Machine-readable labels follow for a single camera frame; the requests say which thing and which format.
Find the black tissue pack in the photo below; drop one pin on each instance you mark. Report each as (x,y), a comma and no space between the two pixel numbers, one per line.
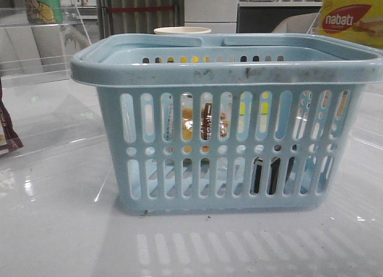
(273,174)

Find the light blue plastic basket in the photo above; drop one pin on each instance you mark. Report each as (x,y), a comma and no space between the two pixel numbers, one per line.
(186,115)

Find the white paper cup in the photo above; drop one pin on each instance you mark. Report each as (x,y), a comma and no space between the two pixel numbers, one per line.
(182,30)

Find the white cabinet in background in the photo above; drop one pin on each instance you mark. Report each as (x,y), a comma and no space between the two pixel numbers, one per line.
(220,16)

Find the clear acrylic display stand left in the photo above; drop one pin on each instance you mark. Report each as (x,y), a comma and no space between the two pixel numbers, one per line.
(47,108)

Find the dark brown snack packet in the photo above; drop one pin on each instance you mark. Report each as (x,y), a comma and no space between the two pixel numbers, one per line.
(10,140)

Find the green cartoon snack canister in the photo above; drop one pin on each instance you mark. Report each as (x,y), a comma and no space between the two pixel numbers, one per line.
(44,12)

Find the yellow nabati wafer box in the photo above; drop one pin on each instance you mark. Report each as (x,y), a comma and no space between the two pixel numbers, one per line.
(358,21)

